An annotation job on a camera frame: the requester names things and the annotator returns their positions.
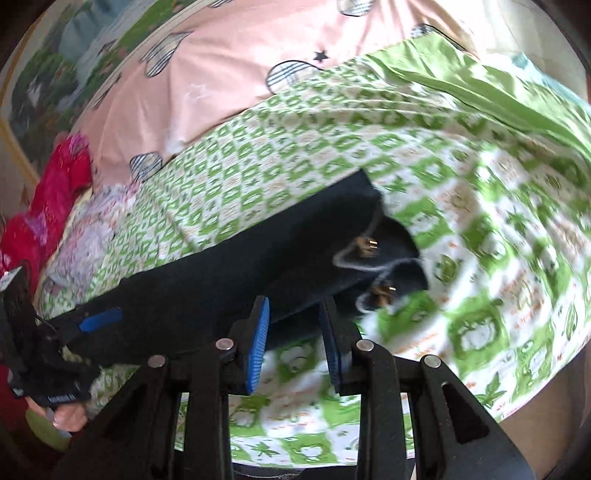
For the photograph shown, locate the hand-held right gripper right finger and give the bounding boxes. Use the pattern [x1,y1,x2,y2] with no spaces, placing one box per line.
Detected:
[318,298,536,480]

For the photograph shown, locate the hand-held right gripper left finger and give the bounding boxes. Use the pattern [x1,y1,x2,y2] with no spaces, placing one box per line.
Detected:
[52,295,271,480]

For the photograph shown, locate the pink patterned pillow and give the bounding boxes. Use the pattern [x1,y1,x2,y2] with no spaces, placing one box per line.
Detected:
[76,0,467,185]

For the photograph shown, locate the red garment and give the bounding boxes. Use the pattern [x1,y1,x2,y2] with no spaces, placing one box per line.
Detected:
[0,134,93,282]

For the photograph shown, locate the pale floral cloth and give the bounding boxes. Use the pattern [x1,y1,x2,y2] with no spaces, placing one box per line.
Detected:
[46,182,144,289]

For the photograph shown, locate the landscape wall poster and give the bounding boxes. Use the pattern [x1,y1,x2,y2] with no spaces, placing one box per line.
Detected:
[0,0,158,176]

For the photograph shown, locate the person's left hand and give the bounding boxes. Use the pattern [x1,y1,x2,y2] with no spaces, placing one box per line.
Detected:
[25,394,90,432]

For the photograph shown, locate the black pants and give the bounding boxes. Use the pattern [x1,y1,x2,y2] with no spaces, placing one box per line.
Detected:
[69,168,429,367]

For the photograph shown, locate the green patterned blanket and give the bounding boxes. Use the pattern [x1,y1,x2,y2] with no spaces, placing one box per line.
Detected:
[34,34,591,467]

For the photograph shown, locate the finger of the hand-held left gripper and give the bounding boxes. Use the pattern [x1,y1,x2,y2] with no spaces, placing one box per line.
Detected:
[44,307,124,358]

